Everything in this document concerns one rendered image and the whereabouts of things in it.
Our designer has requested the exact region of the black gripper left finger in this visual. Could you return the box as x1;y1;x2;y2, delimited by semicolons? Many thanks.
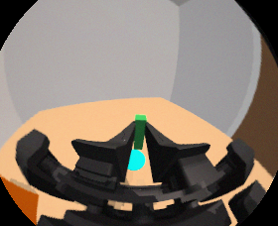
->
71;121;135;183

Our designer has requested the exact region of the cyan flat disc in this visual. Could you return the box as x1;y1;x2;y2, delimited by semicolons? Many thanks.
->
128;150;146;170

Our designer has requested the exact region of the green rectangular block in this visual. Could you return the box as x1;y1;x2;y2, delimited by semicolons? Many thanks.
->
134;114;147;150

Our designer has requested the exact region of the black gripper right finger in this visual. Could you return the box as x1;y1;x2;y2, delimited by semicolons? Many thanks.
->
146;122;211;183

